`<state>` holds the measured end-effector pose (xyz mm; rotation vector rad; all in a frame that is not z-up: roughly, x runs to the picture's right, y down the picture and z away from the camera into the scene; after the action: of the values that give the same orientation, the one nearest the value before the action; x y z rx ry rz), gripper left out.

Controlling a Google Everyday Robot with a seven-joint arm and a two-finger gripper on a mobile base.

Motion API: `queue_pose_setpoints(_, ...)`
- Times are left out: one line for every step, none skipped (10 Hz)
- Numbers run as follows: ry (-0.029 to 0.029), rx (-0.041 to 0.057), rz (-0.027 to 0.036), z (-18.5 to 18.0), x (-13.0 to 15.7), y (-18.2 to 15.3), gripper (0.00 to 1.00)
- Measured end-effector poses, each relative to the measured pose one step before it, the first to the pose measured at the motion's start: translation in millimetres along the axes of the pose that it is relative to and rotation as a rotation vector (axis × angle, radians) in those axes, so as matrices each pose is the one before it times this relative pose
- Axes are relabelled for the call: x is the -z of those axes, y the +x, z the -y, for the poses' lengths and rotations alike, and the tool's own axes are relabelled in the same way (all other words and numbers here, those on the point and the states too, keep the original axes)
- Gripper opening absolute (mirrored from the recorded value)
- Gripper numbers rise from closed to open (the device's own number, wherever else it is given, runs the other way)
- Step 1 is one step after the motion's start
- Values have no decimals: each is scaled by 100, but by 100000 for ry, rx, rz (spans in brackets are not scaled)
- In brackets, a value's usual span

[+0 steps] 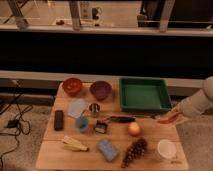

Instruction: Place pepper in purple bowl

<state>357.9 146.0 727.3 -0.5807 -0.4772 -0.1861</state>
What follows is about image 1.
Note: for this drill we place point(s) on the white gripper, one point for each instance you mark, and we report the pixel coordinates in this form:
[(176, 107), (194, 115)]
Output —
[(176, 110)]

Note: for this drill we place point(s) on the blue sponge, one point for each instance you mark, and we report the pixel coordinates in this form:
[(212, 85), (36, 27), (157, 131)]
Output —
[(107, 149)]

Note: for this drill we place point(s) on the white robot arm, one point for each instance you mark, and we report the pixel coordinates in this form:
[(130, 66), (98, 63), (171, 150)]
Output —
[(196, 104)]

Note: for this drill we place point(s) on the black remote control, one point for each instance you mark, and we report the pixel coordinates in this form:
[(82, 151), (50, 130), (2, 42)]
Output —
[(58, 120)]

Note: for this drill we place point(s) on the red bowl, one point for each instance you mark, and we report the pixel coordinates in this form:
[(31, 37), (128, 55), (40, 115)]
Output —
[(72, 86)]

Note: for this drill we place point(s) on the green plastic tray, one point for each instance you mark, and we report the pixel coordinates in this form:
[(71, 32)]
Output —
[(144, 95)]

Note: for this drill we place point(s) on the purple bowl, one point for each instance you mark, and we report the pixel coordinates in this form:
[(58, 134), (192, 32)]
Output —
[(100, 89)]

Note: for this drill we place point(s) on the small metal cup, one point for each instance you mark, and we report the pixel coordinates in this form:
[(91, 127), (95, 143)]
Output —
[(94, 108)]

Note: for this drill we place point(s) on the dark handled utensil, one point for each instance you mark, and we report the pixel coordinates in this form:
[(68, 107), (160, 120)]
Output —
[(119, 119)]

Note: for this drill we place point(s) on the blue plastic cup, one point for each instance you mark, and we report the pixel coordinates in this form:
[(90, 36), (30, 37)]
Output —
[(82, 123)]

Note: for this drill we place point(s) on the apple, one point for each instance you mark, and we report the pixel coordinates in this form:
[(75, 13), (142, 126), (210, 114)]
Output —
[(134, 129)]

